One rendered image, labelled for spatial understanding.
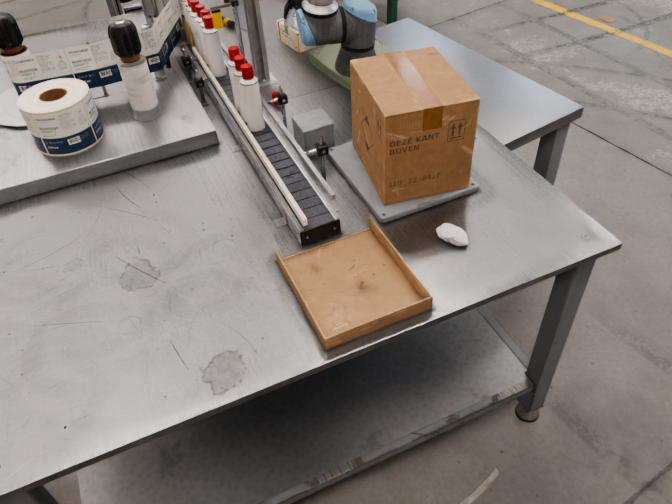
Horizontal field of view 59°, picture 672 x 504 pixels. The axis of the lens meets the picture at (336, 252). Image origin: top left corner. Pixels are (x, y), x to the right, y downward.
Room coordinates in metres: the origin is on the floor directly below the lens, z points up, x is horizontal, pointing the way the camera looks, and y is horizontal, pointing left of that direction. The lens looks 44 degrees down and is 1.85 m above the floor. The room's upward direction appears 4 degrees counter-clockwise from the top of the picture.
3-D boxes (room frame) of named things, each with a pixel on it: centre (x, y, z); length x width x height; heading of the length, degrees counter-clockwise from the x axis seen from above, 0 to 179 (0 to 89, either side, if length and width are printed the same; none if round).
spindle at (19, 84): (1.80, 0.96, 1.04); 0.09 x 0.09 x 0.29
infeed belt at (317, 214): (1.86, 0.34, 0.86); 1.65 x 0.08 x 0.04; 22
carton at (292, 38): (2.25, 0.08, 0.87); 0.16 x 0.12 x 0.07; 31
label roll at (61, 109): (1.58, 0.79, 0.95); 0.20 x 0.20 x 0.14
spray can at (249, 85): (1.56, 0.22, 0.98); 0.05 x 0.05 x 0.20
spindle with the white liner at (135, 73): (1.69, 0.57, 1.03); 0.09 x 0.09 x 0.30
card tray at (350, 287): (0.94, -0.03, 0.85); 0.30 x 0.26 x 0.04; 22
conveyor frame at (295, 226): (1.86, 0.34, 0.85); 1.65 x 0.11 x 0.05; 22
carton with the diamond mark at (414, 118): (1.36, -0.22, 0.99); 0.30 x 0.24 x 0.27; 12
